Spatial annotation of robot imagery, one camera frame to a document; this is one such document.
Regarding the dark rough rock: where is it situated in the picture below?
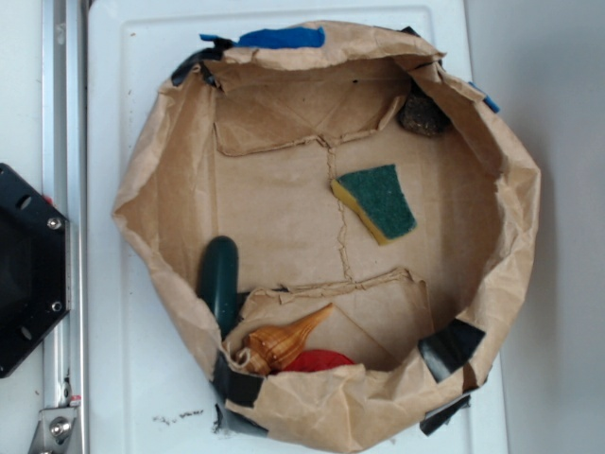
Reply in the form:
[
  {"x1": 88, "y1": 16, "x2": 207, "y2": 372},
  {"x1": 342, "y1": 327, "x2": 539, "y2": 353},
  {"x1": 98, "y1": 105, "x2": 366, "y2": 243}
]
[{"x1": 397, "y1": 86, "x2": 451, "y2": 137}]

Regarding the orange striped conch shell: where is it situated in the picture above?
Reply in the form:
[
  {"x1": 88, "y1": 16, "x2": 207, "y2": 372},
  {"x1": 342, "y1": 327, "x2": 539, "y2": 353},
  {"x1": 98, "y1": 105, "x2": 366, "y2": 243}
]
[{"x1": 233, "y1": 303, "x2": 334, "y2": 375}]

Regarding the red crumpled object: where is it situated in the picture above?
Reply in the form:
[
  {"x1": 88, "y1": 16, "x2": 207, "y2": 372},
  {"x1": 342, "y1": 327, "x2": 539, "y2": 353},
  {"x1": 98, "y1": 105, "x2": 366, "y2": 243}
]
[{"x1": 284, "y1": 349, "x2": 355, "y2": 373}]

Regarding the green and yellow sponge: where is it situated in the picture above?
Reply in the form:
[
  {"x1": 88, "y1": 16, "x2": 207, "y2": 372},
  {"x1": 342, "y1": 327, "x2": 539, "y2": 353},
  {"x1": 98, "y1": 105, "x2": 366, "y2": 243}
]
[{"x1": 330, "y1": 165, "x2": 417, "y2": 245}]

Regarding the brown paper bag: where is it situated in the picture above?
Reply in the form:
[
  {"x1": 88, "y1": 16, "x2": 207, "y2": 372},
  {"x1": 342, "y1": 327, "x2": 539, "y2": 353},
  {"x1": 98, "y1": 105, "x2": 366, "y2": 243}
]
[{"x1": 116, "y1": 21, "x2": 541, "y2": 452}]

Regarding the aluminium extrusion rail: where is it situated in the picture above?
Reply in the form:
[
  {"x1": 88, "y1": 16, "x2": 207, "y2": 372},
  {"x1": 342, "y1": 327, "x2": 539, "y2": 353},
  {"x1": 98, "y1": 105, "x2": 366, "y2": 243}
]
[{"x1": 40, "y1": 1, "x2": 91, "y2": 453}]

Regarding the dark green oblong object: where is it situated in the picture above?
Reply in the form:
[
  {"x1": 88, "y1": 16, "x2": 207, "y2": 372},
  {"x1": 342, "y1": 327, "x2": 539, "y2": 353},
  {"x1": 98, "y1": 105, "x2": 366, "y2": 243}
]
[{"x1": 197, "y1": 236, "x2": 239, "y2": 339}]

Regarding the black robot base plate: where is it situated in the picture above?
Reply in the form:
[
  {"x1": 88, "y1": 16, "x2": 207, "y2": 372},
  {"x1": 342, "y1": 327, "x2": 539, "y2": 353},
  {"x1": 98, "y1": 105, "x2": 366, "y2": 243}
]
[{"x1": 1, "y1": 163, "x2": 69, "y2": 378}]

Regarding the metal corner bracket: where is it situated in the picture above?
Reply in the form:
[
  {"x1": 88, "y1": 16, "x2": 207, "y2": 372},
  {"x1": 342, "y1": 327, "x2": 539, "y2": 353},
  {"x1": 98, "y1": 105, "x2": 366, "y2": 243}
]
[{"x1": 27, "y1": 407, "x2": 81, "y2": 454}]

